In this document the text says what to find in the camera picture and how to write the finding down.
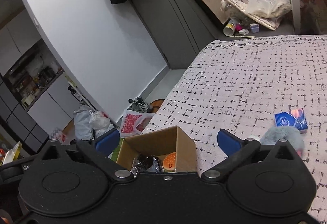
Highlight grey plastic bag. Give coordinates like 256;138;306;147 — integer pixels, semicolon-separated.
73;104;94;140

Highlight white plastic bag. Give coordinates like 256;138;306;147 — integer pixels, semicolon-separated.
89;111;115;138

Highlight blue tissue pack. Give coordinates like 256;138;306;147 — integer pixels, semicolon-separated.
274;108;308;133

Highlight white cabinet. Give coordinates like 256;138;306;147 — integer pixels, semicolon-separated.
1;10;79;155

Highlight black shoes by wall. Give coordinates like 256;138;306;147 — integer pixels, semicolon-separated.
128;97;153;113

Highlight small purple box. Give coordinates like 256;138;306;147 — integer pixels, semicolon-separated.
249;23;260;34

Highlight black item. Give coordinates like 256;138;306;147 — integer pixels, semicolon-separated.
131;154;164;177

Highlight brown cardboard box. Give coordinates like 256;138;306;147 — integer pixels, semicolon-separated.
116;126;197;172

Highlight beige tote bags pile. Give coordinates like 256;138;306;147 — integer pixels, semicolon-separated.
221;0;291;31

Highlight red white shopping bag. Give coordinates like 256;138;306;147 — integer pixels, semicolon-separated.
120;110;155;138

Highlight dark grey door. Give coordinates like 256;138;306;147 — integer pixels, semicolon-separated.
131;0;215;69

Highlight pack of pink bottles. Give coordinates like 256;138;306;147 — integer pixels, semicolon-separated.
49;128;66;144

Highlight white black patterned blanket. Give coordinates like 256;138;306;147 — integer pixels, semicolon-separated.
145;35;326;223

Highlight hamburger plush toy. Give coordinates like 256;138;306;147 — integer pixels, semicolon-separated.
162;152;176;172

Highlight green cartoon floor mat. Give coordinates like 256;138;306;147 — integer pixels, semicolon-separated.
108;138;124;162

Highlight grey blue plush ball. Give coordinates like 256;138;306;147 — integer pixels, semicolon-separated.
260;126;304;157

